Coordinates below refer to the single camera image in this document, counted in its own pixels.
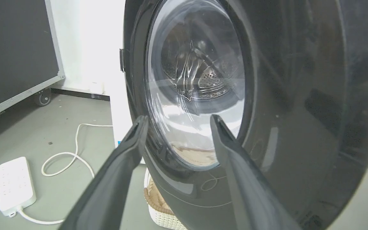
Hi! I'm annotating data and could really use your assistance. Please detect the white power strip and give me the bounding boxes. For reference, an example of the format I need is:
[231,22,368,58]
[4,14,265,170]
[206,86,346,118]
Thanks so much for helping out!
[0,156,37,218]

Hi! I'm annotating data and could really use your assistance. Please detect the black round washing machine door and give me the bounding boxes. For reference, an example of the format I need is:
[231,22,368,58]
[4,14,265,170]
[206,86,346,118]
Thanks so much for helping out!
[119,0,368,230]

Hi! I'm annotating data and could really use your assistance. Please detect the white washing machine body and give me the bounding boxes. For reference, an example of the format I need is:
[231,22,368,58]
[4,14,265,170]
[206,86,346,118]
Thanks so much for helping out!
[79,0,146,165]

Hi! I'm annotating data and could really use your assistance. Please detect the black flight case on wheels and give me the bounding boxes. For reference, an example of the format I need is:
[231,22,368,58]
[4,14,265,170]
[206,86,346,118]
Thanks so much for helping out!
[0,0,65,140]

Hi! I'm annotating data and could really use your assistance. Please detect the white power cable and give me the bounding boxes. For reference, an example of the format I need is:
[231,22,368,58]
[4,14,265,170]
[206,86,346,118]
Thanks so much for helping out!
[17,123,113,225]

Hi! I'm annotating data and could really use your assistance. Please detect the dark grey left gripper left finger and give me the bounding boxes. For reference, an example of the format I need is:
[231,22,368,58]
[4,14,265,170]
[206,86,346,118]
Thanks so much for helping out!
[58,115,149,230]

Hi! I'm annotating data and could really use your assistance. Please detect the white woven laundry basket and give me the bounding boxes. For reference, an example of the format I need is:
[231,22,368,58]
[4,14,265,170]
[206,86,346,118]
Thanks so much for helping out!
[143,168,188,230]

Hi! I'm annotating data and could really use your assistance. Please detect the white wall plug adapter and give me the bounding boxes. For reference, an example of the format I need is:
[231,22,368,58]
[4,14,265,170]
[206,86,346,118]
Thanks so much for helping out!
[90,81,104,95]

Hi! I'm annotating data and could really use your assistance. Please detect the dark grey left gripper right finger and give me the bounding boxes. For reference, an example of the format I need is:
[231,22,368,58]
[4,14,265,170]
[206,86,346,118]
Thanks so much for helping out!
[210,114,303,230]

